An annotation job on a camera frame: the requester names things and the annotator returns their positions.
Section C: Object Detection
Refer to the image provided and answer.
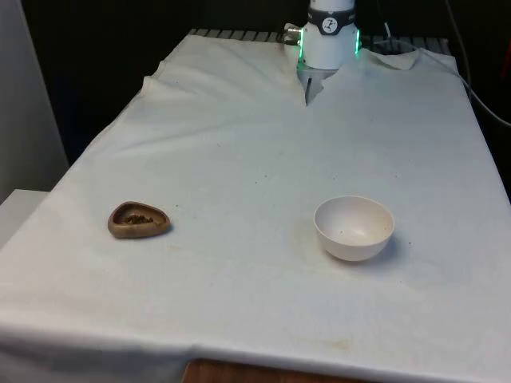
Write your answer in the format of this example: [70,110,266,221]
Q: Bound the white bowl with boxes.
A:
[313,195,397,263]

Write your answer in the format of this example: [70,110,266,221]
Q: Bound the coffee beans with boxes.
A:
[121,214,156,226]

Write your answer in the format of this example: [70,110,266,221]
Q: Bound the brown cup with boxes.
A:
[107,201,174,241]

